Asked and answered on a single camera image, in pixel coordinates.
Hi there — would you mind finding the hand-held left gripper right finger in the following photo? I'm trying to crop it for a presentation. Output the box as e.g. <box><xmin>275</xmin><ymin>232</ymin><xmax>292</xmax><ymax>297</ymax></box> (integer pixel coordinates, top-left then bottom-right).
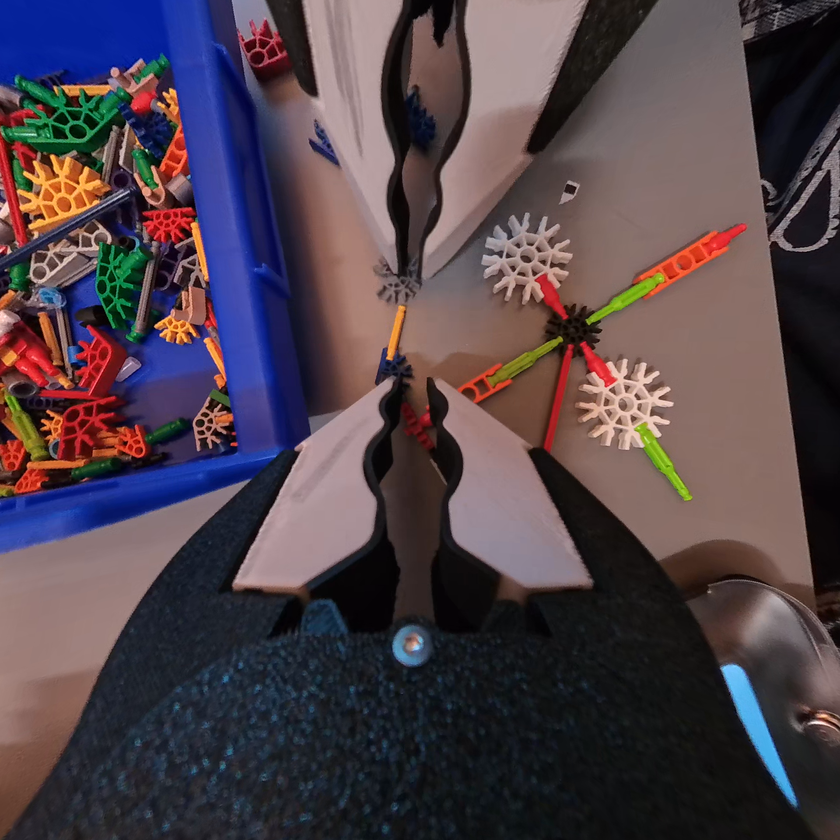
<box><xmin>427</xmin><ymin>379</ymin><xmax>594</xmax><ymax>632</ymax></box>

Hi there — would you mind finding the shiny metal fitting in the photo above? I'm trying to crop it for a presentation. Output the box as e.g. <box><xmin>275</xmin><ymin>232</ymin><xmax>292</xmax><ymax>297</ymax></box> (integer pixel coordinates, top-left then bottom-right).
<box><xmin>682</xmin><ymin>574</ymin><xmax>840</xmax><ymax>840</ymax></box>

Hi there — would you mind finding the red toy connector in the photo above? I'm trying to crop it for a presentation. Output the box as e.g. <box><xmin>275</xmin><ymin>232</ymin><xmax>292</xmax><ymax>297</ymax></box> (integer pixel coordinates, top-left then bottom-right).
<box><xmin>238</xmin><ymin>20</ymin><xmax>291</xmax><ymax>81</ymax></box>

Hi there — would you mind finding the blue plastic bin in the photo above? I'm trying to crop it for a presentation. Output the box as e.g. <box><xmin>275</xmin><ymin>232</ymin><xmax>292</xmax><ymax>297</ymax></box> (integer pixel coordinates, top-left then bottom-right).
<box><xmin>0</xmin><ymin>0</ymin><xmax>311</xmax><ymax>553</ymax></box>

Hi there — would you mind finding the red connector with black rod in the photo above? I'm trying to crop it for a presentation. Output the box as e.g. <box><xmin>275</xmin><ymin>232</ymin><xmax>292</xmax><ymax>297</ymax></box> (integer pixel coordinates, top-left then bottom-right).
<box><xmin>399</xmin><ymin>400</ymin><xmax>438</xmax><ymax>452</ymax></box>

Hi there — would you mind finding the pile of colourful toy pieces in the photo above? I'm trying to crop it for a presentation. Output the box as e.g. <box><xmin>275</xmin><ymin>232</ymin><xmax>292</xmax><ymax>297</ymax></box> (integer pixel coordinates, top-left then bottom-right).
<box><xmin>0</xmin><ymin>52</ymin><xmax>238</xmax><ymax>500</ymax></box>

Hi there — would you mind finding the toy rod and connector assembly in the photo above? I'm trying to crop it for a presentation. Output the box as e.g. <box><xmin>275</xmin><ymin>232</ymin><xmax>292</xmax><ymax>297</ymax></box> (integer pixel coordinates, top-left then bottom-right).
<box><xmin>457</xmin><ymin>212</ymin><xmax>749</xmax><ymax>503</ymax></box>

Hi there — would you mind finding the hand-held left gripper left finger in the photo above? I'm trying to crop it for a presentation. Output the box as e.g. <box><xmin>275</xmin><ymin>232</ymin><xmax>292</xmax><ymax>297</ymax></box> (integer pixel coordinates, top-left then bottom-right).
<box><xmin>233</xmin><ymin>379</ymin><xmax>403</xmax><ymax>632</ymax></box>

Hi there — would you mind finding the blue toy connector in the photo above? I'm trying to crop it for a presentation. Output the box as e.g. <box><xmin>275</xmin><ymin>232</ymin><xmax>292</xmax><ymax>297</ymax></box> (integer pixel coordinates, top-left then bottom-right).
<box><xmin>403</xmin><ymin>85</ymin><xmax>438</xmax><ymax>156</ymax></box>
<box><xmin>374</xmin><ymin>351</ymin><xmax>415</xmax><ymax>389</ymax></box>
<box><xmin>308</xmin><ymin>118</ymin><xmax>341</xmax><ymax>168</ymax></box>

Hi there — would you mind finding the dark grey toy connector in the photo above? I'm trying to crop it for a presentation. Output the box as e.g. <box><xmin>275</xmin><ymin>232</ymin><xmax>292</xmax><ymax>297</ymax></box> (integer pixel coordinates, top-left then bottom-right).
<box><xmin>373</xmin><ymin>258</ymin><xmax>423</xmax><ymax>305</ymax></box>

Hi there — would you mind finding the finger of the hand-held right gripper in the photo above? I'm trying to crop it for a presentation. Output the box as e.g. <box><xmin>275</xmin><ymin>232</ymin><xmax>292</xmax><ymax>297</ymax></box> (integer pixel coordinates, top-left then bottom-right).
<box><xmin>302</xmin><ymin>0</ymin><xmax>421</xmax><ymax>271</ymax></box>
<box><xmin>420</xmin><ymin>0</ymin><xmax>589</xmax><ymax>278</ymax></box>

